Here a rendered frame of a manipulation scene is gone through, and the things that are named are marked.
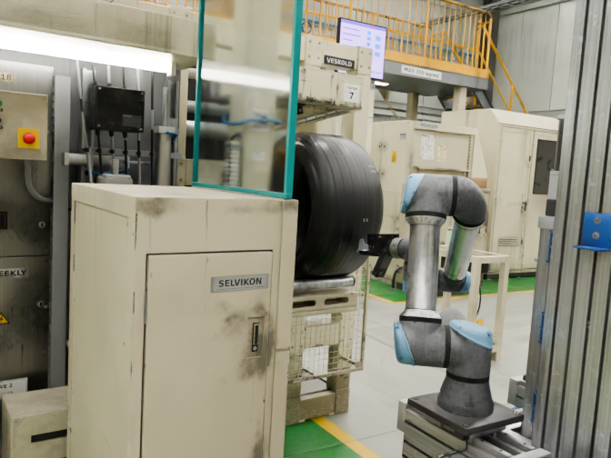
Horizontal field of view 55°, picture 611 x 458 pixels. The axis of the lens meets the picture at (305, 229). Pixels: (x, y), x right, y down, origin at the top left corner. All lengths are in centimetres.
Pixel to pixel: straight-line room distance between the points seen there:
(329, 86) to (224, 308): 154
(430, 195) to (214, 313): 70
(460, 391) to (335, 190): 86
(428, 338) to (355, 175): 80
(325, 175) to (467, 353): 86
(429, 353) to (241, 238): 61
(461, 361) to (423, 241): 34
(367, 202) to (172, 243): 109
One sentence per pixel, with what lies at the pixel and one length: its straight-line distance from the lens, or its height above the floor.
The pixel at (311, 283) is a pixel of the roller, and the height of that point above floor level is 91.
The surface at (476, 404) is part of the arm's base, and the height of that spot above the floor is 75.
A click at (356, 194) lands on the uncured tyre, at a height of 126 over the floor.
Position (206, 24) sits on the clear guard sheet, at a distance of 189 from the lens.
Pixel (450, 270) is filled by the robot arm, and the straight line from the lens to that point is 194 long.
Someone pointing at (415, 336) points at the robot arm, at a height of 91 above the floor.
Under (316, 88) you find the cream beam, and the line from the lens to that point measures 265.
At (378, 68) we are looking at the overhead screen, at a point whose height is 244.
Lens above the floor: 134
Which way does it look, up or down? 6 degrees down
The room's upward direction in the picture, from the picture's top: 3 degrees clockwise
